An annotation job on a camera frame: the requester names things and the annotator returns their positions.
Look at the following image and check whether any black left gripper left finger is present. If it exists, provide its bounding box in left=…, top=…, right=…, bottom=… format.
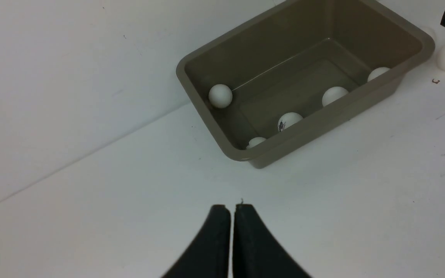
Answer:
left=163, top=205, right=231, bottom=278

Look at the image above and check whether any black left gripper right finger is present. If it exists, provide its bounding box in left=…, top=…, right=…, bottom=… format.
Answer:
left=233, top=204, right=310, bottom=278

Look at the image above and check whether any white ball with logo centre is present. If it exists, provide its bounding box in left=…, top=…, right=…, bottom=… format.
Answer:
left=277, top=112, right=303, bottom=132

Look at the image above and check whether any tan plastic bin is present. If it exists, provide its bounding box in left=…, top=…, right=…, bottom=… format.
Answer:
left=175, top=0, right=435, bottom=169

